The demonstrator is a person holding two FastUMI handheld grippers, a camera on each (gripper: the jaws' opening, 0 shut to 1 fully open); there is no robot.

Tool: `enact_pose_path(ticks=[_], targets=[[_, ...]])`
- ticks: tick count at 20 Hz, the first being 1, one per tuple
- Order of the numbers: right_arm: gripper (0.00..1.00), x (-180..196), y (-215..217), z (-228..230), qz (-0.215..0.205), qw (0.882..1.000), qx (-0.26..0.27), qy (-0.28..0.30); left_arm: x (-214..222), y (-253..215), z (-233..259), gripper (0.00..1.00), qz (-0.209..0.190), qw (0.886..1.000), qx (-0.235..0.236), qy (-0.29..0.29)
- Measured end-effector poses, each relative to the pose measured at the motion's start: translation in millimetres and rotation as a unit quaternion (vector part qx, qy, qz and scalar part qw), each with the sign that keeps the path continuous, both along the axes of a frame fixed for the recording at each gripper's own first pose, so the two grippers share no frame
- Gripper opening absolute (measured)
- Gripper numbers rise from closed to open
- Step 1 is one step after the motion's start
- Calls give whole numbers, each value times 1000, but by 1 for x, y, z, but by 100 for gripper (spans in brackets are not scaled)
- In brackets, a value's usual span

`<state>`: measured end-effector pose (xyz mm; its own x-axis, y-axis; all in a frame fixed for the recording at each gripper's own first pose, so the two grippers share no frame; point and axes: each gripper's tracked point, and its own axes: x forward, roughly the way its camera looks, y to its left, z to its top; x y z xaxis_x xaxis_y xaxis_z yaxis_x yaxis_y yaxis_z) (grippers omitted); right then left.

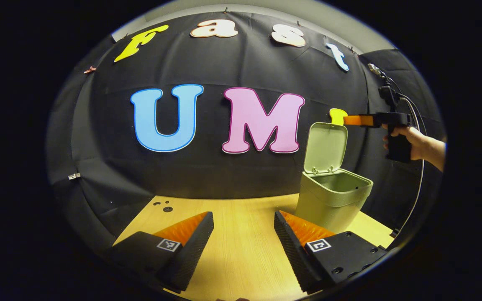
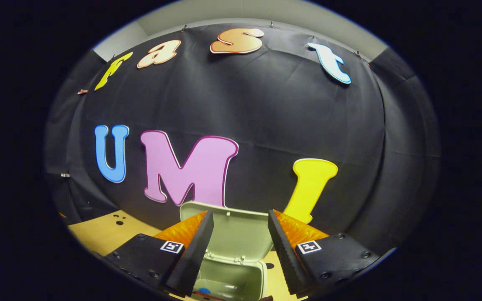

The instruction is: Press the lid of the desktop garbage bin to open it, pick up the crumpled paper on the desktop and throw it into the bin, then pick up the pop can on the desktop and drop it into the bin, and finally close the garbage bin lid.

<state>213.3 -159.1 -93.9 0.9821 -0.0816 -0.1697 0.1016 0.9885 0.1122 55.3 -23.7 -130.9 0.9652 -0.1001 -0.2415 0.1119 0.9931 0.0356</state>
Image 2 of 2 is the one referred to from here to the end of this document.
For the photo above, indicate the red pop can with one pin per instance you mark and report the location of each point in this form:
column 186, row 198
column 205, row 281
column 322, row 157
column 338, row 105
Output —
column 209, row 296

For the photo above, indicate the blue paper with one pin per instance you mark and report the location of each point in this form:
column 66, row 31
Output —
column 204, row 290

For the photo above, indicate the green desktop garbage bin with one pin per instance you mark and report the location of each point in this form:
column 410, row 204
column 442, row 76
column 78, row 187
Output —
column 237, row 234

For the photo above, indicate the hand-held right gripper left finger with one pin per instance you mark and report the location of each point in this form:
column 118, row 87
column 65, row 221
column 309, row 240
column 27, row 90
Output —
column 193, row 259

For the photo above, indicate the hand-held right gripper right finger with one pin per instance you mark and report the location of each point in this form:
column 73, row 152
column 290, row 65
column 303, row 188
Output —
column 286, row 259

